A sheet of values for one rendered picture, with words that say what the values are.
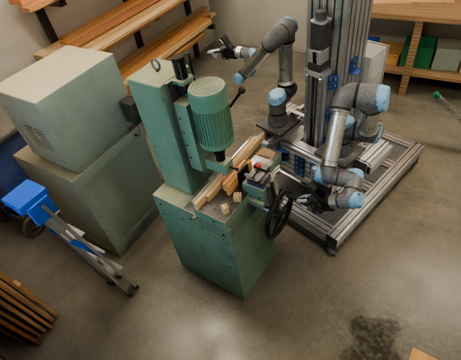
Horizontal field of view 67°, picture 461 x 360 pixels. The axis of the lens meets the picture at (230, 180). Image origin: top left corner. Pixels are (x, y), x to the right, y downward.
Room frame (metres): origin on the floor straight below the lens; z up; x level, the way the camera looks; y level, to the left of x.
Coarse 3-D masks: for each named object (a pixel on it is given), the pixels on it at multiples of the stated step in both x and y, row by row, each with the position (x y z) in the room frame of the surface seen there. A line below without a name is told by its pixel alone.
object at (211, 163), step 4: (212, 152) 1.44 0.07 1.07; (208, 156) 1.42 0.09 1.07; (212, 156) 1.41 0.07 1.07; (204, 160) 1.40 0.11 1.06; (208, 160) 1.39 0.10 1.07; (212, 160) 1.38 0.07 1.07; (224, 160) 1.36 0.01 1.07; (228, 160) 1.36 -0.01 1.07; (208, 164) 1.39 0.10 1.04; (212, 164) 1.37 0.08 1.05; (216, 164) 1.35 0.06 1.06; (220, 164) 1.34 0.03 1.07; (224, 164) 1.33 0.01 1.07; (228, 164) 1.34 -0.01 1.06; (232, 164) 1.36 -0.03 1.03; (208, 168) 1.40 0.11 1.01; (212, 168) 1.37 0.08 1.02; (216, 168) 1.36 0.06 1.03; (220, 168) 1.34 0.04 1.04; (224, 168) 1.32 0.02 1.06; (228, 168) 1.33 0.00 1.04; (220, 172) 1.34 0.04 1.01; (224, 172) 1.32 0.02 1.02; (228, 172) 1.33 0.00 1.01
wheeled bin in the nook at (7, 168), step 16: (0, 112) 2.51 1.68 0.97; (0, 128) 2.29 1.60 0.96; (0, 144) 2.17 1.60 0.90; (16, 144) 2.28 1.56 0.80; (0, 160) 2.15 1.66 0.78; (0, 176) 2.09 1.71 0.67; (16, 176) 2.17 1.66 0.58; (0, 192) 2.17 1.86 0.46; (0, 208) 2.28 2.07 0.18; (32, 224) 2.06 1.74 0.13
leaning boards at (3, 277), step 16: (0, 272) 1.38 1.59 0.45; (0, 288) 1.25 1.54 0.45; (16, 288) 1.37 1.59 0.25; (0, 304) 1.33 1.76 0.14; (16, 304) 1.13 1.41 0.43; (32, 304) 1.20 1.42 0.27; (0, 320) 1.04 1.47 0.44; (16, 320) 1.11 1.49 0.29; (32, 320) 1.14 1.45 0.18; (16, 336) 1.08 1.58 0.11; (32, 336) 1.09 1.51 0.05
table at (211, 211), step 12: (252, 156) 1.54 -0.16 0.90; (276, 156) 1.50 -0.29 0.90; (252, 168) 1.44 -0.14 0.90; (204, 204) 1.23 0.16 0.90; (216, 204) 1.22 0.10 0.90; (228, 204) 1.20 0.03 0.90; (240, 204) 1.19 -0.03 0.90; (252, 204) 1.22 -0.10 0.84; (264, 204) 1.19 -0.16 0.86; (204, 216) 1.17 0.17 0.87; (216, 216) 1.14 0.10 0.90; (228, 216) 1.12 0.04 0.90
